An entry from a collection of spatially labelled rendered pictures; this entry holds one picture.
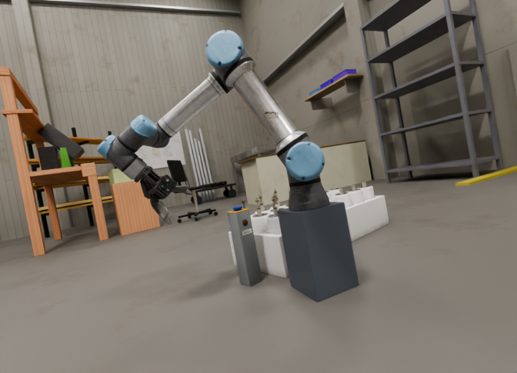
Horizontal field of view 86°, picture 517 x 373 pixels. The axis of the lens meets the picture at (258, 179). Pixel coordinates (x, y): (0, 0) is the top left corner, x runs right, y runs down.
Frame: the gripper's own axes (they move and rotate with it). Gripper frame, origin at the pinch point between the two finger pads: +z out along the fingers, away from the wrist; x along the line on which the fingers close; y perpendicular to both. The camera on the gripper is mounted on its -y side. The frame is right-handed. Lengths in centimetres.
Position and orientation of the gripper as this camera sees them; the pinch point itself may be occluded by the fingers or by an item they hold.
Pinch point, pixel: (181, 209)
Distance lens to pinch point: 110.6
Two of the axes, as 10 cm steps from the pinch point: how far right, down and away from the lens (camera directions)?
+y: 6.4, -2.6, -7.2
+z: 6.6, 6.6, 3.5
